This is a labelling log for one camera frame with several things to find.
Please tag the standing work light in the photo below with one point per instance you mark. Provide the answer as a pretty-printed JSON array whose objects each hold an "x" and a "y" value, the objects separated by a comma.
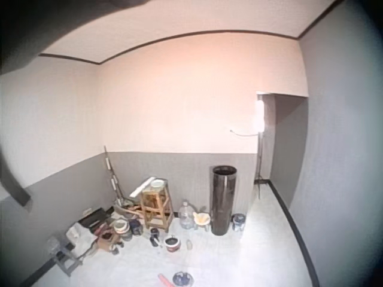
[{"x": 259, "y": 140}]

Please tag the dark blue round container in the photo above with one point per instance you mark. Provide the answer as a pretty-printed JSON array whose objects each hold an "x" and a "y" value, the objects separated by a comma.
[{"x": 183, "y": 279}]

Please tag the tall black cylinder drum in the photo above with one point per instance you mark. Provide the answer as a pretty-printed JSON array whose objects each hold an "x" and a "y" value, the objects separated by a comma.
[{"x": 223, "y": 200}]

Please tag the heap of painting supplies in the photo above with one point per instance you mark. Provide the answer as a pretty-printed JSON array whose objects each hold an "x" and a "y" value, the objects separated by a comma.
[{"x": 98, "y": 227}]

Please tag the clear plastic water jug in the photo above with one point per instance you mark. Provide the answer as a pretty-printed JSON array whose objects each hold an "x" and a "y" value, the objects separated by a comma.
[{"x": 186, "y": 216}]

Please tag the leaning measuring sticks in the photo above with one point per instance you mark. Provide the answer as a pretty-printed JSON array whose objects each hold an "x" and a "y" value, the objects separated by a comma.
[{"x": 112, "y": 176}]

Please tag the white flat board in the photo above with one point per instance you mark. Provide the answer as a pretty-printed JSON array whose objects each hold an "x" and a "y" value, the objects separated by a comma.
[{"x": 142, "y": 187}]

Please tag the wooden stool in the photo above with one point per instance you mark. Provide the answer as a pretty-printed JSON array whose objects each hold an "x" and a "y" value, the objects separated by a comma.
[{"x": 156, "y": 209}]

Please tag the grey step stool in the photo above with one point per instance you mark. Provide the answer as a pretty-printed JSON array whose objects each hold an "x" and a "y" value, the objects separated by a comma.
[{"x": 64, "y": 254}]

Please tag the white bowl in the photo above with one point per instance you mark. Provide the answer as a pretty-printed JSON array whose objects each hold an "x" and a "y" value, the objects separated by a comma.
[{"x": 157, "y": 183}]

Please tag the white paint bucket red label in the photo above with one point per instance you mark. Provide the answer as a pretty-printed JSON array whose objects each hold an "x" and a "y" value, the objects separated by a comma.
[{"x": 172, "y": 243}]

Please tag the dark blue paint bucket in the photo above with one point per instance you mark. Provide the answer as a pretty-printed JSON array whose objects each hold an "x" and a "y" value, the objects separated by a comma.
[{"x": 136, "y": 227}]

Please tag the cream funnel on container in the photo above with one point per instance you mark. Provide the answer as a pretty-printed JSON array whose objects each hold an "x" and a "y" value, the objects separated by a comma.
[{"x": 201, "y": 220}]

